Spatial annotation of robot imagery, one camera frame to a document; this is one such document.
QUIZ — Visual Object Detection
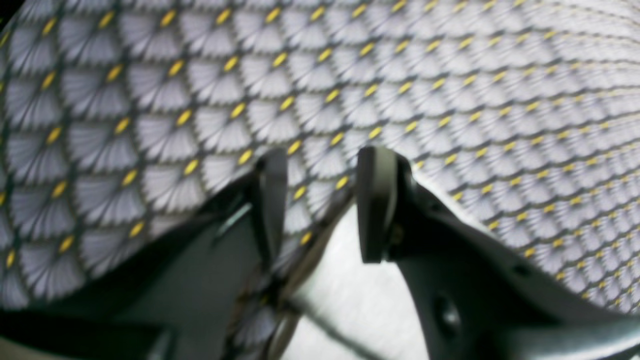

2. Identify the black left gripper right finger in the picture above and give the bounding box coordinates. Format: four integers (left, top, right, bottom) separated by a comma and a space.
356, 146, 639, 360

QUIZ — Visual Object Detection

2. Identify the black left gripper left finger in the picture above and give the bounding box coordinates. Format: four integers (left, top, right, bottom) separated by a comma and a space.
1, 148, 288, 360

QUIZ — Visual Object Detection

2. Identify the fan-patterned table cloth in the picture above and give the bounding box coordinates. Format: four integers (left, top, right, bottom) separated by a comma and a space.
1, 0, 639, 360

